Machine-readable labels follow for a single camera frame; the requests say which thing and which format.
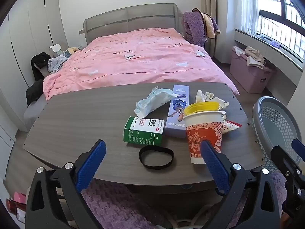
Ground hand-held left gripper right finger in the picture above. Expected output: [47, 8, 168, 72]
[201, 140, 280, 229]

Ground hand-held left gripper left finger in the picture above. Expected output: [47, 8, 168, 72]
[25, 139, 106, 229]

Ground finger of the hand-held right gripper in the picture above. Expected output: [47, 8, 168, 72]
[292, 138, 305, 159]
[270, 145, 301, 172]

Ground grey perforated plastic basket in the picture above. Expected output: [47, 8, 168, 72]
[252, 96, 303, 172]

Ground red white paper cup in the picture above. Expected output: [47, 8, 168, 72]
[185, 111, 223, 164]

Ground red white snack wrapper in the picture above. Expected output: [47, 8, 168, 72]
[221, 120, 242, 134]

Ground black hair band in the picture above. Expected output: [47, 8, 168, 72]
[139, 145, 174, 170]

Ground green white medicine box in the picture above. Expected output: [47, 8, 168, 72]
[123, 116, 165, 146]

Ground purple toothpaste box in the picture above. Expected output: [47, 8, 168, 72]
[165, 84, 190, 138]

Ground cream paper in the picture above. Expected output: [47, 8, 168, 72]
[205, 91, 230, 111]

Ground white tissue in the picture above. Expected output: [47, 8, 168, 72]
[196, 90, 208, 102]

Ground wet wipes packet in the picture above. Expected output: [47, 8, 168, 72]
[134, 86, 178, 119]

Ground white chair base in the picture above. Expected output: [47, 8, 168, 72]
[164, 206, 212, 229]

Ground grey bed sheet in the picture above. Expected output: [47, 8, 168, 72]
[23, 93, 49, 128]

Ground pink storage box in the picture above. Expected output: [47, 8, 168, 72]
[230, 46, 277, 93]

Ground red object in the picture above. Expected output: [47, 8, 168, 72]
[6, 192, 27, 220]

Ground black garment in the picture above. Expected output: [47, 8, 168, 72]
[26, 80, 44, 106]
[30, 52, 51, 81]

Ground beige clothes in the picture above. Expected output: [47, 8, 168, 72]
[245, 46, 266, 67]

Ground pile of light clothes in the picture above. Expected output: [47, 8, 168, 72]
[48, 55, 68, 73]

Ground bed with pink duvet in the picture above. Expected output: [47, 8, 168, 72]
[43, 27, 240, 101]

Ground white cloth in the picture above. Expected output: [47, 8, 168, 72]
[232, 46, 246, 56]

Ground grey window ledge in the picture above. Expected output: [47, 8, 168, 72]
[235, 29, 305, 87]

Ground tissue box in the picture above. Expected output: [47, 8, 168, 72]
[49, 42, 67, 58]

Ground window with railing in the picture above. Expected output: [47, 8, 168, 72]
[255, 0, 305, 61]

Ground purple quilted jacket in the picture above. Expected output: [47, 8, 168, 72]
[182, 8, 221, 48]

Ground grey bed headboard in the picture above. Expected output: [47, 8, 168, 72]
[79, 3, 184, 44]

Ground white sheer curtain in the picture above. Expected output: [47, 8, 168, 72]
[238, 0, 260, 37]

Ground white wardrobe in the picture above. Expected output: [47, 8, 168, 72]
[0, 0, 69, 148]

